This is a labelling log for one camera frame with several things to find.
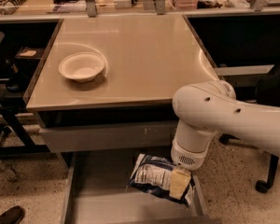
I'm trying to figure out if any blue chip bag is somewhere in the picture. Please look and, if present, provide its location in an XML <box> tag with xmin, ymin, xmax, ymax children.
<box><xmin>128</xmin><ymin>154</ymin><xmax>195</xmax><ymax>208</ymax></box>

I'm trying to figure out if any white paper bowl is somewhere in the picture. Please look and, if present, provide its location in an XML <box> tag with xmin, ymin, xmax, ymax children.
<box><xmin>59</xmin><ymin>52</ymin><xmax>105</xmax><ymax>83</ymax></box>

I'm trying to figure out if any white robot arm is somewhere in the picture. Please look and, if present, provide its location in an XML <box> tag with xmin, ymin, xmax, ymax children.
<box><xmin>171</xmin><ymin>80</ymin><xmax>280</xmax><ymax>193</ymax></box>

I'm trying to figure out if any black chair at left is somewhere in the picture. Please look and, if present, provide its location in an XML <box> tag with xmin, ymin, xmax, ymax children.
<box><xmin>0</xmin><ymin>32</ymin><xmax>49</xmax><ymax>157</ymax></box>

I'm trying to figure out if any clear plastic bottle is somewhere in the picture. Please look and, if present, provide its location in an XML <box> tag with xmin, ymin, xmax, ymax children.
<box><xmin>0</xmin><ymin>160</ymin><xmax>18</xmax><ymax>182</ymax></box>

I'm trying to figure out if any open middle drawer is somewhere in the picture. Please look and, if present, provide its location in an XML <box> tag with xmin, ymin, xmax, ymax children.
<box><xmin>61</xmin><ymin>148</ymin><xmax>223</xmax><ymax>224</ymax></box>

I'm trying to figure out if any black office chair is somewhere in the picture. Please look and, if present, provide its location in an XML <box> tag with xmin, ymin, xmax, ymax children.
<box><xmin>218</xmin><ymin>63</ymin><xmax>280</xmax><ymax>194</ymax></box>

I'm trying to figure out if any black shoe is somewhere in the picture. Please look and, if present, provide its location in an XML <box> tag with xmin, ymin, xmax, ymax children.
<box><xmin>0</xmin><ymin>206</ymin><xmax>24</xmax><ymax>224</ymax></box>

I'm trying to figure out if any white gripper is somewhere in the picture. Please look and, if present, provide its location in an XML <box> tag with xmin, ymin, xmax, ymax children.
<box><xmin>169</xmin><ymin>140</ymin><xmax>209</xmax><ymax>200</ymax></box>

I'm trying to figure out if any closed top drawer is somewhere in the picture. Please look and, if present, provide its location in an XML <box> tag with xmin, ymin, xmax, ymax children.
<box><xmin>39</xmin><ymin>121</ymin><xmax>177</xmax><ymax>153</ymax></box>

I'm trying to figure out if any grey drawer cabinet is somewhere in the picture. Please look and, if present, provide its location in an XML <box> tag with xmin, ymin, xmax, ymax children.
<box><xmin>22</xmin><ymin>13</ymin><xmax>231</xmax><ymax>224</ymax></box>

